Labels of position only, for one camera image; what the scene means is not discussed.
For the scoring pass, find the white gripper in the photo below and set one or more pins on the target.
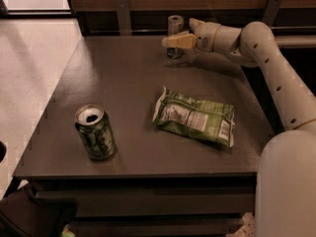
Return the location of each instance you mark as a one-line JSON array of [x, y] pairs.
[[207, 35]]

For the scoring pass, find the silver blue redbull can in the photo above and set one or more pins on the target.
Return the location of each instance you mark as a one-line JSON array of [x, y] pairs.
[[175, 26]]

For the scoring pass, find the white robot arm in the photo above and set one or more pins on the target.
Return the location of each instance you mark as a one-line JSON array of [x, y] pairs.
[[285, 203]]

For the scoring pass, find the green soda can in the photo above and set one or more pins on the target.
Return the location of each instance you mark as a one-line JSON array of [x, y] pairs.
[[94, 128]]

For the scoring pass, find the green chip bag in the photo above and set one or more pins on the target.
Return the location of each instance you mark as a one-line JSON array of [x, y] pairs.
[[196, 119]]

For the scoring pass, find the upper grey drawer front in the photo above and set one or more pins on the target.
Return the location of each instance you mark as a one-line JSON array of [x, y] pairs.
[[141, 202]]

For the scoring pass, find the grey drawer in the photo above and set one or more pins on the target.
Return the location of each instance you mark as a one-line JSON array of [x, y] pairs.
[[217, 227], [141, 202]]

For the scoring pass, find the lower grey drawer front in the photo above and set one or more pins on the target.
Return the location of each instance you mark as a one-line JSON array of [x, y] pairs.
[[217, 227]]

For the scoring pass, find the dark chair seat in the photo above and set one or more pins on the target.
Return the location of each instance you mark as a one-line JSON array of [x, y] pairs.
[[22, 214]]

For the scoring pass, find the horizontal metal rail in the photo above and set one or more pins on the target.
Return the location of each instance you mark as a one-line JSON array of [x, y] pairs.
[[279, 31]]

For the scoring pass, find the left metal bracket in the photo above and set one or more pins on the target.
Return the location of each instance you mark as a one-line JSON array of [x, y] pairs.
[[123, 14]]

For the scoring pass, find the metal bracket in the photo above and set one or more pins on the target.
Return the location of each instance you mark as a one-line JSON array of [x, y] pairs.
[[270, 11], [123, 14]]

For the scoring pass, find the right metal bracket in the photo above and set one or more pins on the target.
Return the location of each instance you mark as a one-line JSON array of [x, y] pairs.
[[270, 11]]

